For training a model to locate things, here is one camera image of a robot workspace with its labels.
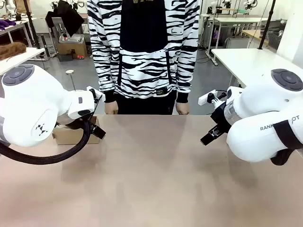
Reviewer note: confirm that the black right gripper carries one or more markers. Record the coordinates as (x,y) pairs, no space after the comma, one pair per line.
(221,118)

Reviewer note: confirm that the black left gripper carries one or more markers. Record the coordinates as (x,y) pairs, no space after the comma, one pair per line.
(75,123)

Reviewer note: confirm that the brown cardboard cup carrier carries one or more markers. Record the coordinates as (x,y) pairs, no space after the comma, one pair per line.
(71,137)

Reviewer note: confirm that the person's left forearm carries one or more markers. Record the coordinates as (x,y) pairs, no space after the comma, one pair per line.
(185,75)

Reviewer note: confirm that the person's right forearm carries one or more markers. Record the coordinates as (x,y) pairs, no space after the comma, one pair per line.
(104,75)

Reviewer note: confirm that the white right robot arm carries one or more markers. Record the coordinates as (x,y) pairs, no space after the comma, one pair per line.
(262,111)

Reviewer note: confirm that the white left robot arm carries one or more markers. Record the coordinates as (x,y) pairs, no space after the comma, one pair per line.
(30,106)

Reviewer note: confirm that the person's right hand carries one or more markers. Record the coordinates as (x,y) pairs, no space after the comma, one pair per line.
(110,109)

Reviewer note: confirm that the person's left hand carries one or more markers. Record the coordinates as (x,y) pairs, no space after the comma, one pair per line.
(183,110)

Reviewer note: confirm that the thin metal stand with disc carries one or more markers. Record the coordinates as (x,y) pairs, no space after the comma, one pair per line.
(70,72)

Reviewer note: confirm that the small red floor item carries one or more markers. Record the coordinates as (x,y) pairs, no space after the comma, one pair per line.
(81,57)

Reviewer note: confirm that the person in zebra hoodie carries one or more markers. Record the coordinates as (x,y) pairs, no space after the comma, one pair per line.
(142,66)

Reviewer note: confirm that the brown cardboard box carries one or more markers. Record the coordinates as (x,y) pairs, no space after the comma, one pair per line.
(71,49)

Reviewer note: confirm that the white table with brown fur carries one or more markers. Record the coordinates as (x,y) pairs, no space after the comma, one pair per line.
(21,59)

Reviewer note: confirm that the brown furry bundle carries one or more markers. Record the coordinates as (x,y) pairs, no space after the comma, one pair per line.
(11,50)

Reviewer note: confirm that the black hanging jacket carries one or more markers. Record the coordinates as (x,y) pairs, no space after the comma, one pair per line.
(67,16)

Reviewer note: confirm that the white background desk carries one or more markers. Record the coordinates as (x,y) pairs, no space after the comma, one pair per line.
(236,21)

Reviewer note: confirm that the black tripod pole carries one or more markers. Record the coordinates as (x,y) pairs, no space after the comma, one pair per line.
(267,23)
(32,26)

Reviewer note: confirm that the purple cloth items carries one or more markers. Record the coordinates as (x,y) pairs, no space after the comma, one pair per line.
(7,23)

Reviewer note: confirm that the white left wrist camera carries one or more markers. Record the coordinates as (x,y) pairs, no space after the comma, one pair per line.
(93,93)

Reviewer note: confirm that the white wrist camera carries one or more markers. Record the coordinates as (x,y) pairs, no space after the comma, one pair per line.
(206,98)
(93,93)

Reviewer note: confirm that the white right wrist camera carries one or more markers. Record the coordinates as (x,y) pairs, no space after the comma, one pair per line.
(206,98)

